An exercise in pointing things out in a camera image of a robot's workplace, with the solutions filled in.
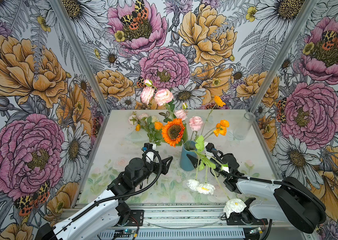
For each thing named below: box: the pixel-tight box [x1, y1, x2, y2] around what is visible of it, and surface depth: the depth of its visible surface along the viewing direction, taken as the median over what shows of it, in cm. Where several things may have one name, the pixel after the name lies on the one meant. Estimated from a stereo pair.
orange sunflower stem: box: [161, 118, 188, 148], surface depth 57 cm
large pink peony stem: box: [154, 88, 177, 122], surface depth 61 cm
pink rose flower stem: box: [188, 116, 204, 141], surface depth 74 cm
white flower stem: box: [187, 154, 247, 219], surface depth 42 cm
